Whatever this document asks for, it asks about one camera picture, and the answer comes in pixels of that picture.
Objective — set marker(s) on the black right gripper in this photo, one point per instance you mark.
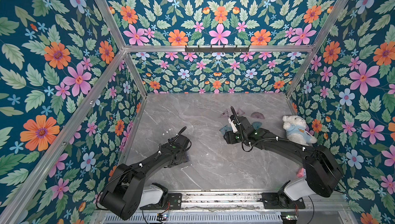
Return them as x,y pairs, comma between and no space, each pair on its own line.
234,136

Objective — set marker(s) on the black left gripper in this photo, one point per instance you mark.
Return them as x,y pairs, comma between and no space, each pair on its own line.
183,156

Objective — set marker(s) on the teal protractor ruler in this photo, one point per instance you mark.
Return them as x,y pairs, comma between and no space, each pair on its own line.
226,128

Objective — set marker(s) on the long purple triangle ruler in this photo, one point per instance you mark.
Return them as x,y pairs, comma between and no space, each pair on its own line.
240,112

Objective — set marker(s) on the purple protractor ruler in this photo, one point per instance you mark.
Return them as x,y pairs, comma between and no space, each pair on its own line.
257,115

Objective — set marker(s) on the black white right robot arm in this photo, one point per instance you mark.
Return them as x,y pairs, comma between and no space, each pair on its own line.
323,173

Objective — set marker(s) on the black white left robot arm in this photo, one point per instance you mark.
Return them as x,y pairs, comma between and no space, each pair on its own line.
126,192

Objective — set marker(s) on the white teddy bear blue shirt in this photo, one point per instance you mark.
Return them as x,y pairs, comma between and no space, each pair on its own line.
296,130

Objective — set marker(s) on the pink alarm clock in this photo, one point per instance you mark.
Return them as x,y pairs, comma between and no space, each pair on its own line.
301,173

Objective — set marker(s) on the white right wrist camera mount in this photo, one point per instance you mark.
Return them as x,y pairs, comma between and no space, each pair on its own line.
233,126

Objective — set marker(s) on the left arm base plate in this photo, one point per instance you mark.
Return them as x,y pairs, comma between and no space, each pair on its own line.
172,201

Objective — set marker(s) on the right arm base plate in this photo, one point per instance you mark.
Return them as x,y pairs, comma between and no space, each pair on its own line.
274,200

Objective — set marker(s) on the black hook rail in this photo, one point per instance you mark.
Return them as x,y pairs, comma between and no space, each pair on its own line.
217,49

